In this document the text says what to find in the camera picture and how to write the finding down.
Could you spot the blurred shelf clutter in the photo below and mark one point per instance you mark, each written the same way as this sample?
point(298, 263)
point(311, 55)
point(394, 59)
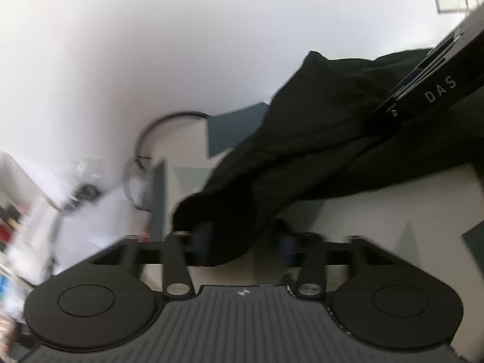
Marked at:
point(22, 234)

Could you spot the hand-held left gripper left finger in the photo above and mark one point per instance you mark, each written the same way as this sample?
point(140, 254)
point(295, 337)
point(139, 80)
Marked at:
point(205, 240)

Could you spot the black garment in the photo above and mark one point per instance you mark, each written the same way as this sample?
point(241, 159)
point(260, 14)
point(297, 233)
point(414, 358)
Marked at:
point(302, 140)

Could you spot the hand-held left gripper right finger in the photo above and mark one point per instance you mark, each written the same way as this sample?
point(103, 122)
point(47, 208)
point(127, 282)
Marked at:
point(286, 242)

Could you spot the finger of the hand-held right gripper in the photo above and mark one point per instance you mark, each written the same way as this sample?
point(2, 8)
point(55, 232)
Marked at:
point(410, 78)

